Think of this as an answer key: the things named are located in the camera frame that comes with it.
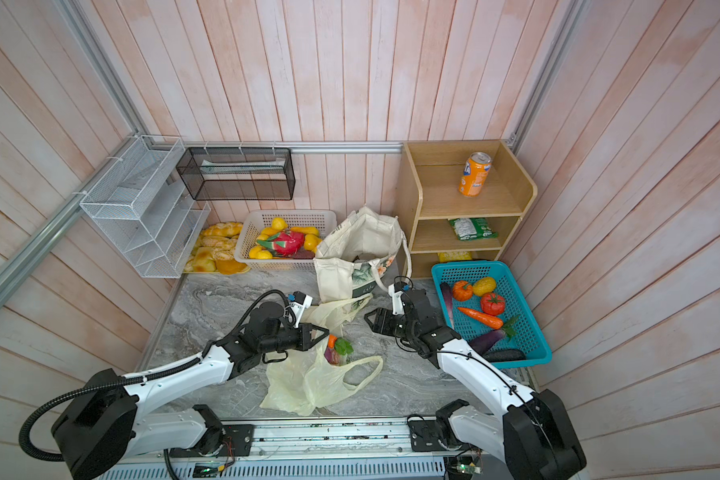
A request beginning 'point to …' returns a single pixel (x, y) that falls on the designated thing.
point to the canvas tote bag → (354, 253)
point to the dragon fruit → (284, 243)
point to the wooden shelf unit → (459, 201)
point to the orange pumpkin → (462, 290)
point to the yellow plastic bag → (306, 381)
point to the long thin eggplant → (448, 295)
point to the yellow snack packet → (455, 256)
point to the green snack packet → (473, 229)
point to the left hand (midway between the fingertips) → (328, 339)
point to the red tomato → (493, 304)
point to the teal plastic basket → (519, 322)
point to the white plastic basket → (252, 223)
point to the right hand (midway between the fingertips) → (371, 317)
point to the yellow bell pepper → (484, 286)
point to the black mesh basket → (238, 173)
